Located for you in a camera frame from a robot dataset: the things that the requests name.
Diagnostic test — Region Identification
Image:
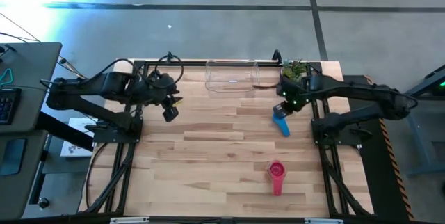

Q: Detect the potted succulent plant black pot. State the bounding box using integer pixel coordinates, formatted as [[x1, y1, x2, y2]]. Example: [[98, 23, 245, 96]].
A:
[[280, 58, 310, 82]]

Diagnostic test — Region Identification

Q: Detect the red measuring cup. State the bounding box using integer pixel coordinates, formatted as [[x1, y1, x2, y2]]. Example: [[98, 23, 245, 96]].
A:
[[266, 160, 288, 197]]

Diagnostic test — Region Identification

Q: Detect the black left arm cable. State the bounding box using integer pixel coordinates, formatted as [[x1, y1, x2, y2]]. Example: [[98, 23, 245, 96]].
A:
[[81, 53, 184, 90]]

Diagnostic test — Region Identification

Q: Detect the blue-grey metal table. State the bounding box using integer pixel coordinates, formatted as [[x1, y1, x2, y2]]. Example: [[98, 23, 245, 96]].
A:
[[385, 64, 445, 177]]

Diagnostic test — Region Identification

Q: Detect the grey desk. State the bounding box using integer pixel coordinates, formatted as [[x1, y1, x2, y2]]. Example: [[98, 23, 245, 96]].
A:
[[0, 42, 63, 134]]

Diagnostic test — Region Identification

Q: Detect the black keyboard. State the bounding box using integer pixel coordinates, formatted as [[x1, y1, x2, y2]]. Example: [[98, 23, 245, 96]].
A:
[[0, 88, 22, 126]]

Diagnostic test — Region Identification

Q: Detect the white metal bracket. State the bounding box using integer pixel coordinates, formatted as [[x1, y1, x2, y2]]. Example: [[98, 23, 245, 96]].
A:
[[109, 216, 150, 224], [304, 218, 344, 224]]

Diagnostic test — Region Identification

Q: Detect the teal loop clip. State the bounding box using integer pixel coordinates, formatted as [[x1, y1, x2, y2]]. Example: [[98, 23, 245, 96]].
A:
[[0, 67, 14, 88]]

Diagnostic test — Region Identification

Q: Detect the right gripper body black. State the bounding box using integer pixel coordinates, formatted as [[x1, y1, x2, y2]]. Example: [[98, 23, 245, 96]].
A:
[[276, 86, 303, 114]]

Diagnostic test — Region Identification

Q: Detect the clear plastic basket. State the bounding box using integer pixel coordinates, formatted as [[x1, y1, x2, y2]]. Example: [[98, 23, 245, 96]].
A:
[[204, 59, 261, 99]]

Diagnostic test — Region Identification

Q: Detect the black hazard-striped floor mat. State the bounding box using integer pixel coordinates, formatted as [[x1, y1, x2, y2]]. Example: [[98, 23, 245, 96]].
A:
[[342, 74, 414, 221]]

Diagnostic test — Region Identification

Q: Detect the grey side table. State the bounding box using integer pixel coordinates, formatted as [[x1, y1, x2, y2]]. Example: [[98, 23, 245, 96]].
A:
[[0, 129, 48, 221]]

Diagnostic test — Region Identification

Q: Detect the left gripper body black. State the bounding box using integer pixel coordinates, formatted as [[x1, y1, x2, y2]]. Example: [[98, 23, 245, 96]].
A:
[[144, 72, 180, 109]]

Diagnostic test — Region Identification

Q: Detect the black aluminium table frame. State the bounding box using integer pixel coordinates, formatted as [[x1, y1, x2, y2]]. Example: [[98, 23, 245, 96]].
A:
[[85, 49, 348, 218]]

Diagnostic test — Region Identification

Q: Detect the small blue measuring cup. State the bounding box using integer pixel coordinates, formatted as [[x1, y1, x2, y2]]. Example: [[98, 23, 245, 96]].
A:
[[272, 111, 291, 138]]

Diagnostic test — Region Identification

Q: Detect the white paper booklet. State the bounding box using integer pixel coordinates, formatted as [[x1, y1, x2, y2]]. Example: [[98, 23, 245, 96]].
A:
[[60, 117, 98, 158]]

